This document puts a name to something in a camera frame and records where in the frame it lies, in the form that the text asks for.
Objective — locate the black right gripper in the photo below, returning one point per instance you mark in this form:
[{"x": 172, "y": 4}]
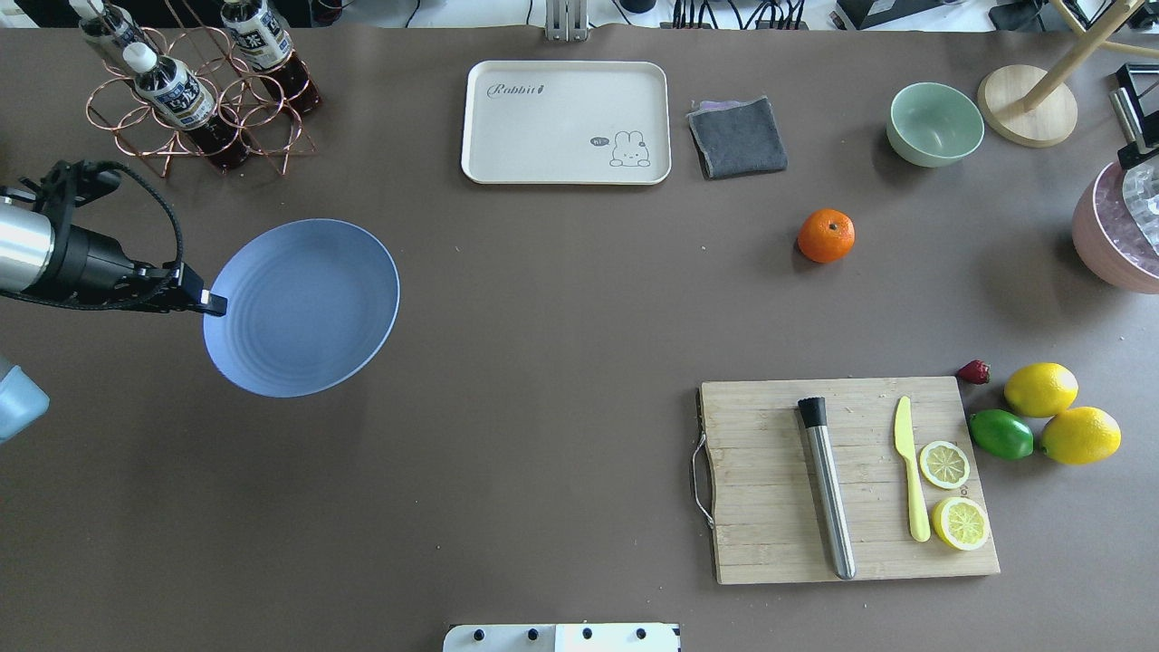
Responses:
[{"x": 1135, "y": 109}]

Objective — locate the wooden cutting board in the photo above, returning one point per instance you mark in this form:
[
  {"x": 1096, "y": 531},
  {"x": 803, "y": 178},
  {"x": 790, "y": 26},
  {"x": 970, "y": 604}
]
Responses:
[{"x": 767, "y": 519}]

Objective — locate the lemon slice upper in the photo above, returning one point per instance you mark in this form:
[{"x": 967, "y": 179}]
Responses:
[{"x": 961, "y": 523}]

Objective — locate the yellow lemon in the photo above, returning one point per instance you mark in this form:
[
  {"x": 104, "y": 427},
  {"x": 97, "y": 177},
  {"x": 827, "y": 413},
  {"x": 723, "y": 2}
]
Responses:
[
  {"x": 1081, "y": 435},
  {"x": 1041, "y": 390}
]

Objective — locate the grey cloth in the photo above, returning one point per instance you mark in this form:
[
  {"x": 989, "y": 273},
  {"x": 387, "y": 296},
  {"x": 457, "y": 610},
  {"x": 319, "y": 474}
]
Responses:
[{"x": 737, "y": 138}]

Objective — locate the yellow lemon lower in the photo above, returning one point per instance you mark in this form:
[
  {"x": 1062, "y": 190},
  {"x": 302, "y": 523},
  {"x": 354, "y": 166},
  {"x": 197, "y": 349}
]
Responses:
[{"x": 1041, "y": 390}]

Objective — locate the green bowl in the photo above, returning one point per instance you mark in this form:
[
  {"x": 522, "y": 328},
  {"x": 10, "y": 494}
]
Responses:
[{"x": 933, "y": 125}]

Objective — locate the steel muddler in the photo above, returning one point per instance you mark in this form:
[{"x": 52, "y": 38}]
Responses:
[{"x": 813, "y": 412}]

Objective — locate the cream rabbit tray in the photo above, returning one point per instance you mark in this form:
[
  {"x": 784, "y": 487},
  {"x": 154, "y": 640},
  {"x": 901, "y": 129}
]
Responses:
[{"x": 566, "y": 123}]

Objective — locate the pink ice bowl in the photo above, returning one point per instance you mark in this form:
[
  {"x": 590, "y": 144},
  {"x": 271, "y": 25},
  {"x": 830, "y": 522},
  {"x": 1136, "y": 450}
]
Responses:
[{"x": 1107, "y": 238}]

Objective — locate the orange fruit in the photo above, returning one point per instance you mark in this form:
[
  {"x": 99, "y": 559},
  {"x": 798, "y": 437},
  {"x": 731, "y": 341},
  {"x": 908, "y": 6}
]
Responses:
[{"x": 827, "y": 235}]

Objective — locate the lemon slice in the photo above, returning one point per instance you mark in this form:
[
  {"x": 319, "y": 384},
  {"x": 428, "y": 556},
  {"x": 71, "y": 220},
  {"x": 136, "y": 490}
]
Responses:
[
  {"x": 961, "y": 523},
  {"x": 944, "y": 465}
]

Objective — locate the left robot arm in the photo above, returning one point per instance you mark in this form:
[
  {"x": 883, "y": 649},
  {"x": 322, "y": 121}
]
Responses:
[{"x": 48, "y": 260}]

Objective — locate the copper wire bottle rack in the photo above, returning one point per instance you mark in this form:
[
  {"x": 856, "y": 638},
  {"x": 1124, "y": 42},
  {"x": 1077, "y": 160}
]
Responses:
[{"x": 223, "y": 94}]

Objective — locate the lemon slice lower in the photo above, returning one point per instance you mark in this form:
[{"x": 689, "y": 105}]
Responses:
[{"x": 944, "y": 465}]

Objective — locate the dark tea bottle near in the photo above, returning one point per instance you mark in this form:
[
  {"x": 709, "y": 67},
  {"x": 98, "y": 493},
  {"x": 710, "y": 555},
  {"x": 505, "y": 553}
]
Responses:
[{"x": 185, "y": 103}]

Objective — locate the yellow plastic knife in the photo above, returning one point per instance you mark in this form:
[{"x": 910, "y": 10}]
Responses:
[{"x": 904, "y": 442}]

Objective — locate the blue plate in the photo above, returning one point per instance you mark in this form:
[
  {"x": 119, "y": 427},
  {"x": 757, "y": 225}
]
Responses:
[{"x": 309, "y": 304}]

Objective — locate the red strawberry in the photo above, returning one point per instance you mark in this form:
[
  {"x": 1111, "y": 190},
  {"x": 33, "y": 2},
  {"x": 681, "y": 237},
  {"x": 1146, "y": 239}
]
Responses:
[{"x": 975, "y": 372}]

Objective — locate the dark tea bottle far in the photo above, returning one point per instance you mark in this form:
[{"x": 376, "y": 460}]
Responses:
[{"x": 109, "y": 30}]

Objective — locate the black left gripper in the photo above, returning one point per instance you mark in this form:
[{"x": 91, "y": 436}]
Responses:
[{"x": 89, "y": 258}]

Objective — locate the wooden cup tree stand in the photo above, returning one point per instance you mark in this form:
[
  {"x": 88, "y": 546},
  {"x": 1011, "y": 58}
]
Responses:
[{"x": 1033, "y": 107}]

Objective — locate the dark tea bottle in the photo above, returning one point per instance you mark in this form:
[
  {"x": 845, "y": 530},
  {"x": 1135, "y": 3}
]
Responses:
[
  {"x": 263, "y": 41},
  {"x": 185, "y": 103},
  {"x": 109, "y": 30}
]

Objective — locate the green lime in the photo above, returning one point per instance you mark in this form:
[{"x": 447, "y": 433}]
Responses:
[{"x": 1001, "y": 433}]

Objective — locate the white camera stand base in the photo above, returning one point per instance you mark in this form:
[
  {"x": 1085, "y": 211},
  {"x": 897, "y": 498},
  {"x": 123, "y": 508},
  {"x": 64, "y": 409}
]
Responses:
[{"x": 612, "y": 636}]

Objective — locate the yellow lemon upper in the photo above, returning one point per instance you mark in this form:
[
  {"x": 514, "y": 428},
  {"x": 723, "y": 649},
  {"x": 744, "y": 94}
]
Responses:
[{"x": 1081, "y": 435}]

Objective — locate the dark tea bottle middle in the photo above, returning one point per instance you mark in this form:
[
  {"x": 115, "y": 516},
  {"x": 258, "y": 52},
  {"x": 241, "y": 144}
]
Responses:
[{"x": 263, "y": 41}]

